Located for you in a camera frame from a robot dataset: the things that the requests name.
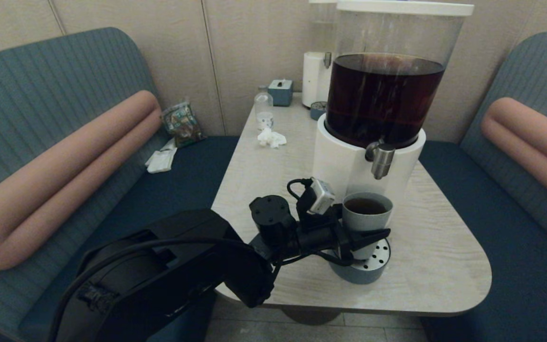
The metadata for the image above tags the folded white napkin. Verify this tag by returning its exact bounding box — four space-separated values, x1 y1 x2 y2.
144 138 178 174

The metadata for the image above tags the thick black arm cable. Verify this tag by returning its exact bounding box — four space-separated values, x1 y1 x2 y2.
48 237 274 342

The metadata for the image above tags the grey cup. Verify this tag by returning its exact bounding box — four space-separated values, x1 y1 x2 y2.
341 191 394 261

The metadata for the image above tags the blue-grey tissue box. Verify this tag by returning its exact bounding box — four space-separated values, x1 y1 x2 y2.
268 79 294 107

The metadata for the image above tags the large tea dispenser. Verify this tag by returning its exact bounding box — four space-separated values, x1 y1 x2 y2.
311 0 475 214

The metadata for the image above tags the clear plastic bottle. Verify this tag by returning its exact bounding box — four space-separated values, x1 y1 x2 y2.
254 85 274 131

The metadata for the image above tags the shiny snack bag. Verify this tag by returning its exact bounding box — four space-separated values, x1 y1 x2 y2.
160 99 207 148

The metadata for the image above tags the crumpled white tissue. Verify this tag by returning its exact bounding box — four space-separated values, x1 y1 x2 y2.
257 127 287 149

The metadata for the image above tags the teal bench seat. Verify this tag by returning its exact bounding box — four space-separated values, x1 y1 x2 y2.
0 27 241 342
418 32 547 342

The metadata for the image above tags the small round drip tray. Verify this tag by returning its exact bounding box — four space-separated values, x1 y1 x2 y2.
310 101 329 121

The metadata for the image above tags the thin black camera cable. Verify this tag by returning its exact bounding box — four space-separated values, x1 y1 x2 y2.
273 178 357 267

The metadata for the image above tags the round blue-grey perforated drip tray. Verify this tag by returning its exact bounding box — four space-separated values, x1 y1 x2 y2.
327 237 392 285

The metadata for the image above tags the small white clear dispenser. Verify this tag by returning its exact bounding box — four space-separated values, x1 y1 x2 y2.
302 0 339 109

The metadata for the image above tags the pink bolster cushion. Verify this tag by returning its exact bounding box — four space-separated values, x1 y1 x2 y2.
481 97 547 214
0 90 162 271

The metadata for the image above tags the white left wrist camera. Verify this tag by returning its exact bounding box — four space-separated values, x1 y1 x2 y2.
309 178 337 215

